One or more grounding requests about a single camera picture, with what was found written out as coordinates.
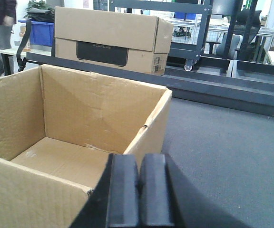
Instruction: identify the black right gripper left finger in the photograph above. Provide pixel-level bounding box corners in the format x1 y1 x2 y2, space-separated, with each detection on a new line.
70 154 139 228

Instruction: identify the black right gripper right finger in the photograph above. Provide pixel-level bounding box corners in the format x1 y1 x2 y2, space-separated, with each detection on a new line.
139 154 248 228

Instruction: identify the brown cardboard carton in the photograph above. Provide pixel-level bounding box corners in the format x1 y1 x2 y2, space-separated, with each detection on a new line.
0 65 172 228

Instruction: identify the grey conveyor belt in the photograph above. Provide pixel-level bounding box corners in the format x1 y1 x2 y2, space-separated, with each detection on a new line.
163 98 274 228

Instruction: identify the large closed cardboard box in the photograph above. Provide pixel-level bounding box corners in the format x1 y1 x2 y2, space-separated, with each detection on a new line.
54 7 173 76

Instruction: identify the grey office chair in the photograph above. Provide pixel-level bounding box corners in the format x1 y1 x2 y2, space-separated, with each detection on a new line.
205 33 244 60

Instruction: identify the blue bin on table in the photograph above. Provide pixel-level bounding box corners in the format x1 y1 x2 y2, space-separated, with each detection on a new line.
29 20 54 47

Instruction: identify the black conveyor side frame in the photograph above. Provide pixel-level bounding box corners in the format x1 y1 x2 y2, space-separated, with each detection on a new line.
27 52 274 117

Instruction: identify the dark metal cart frame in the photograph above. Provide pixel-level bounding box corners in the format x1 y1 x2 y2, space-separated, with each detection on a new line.
109 0 214 71

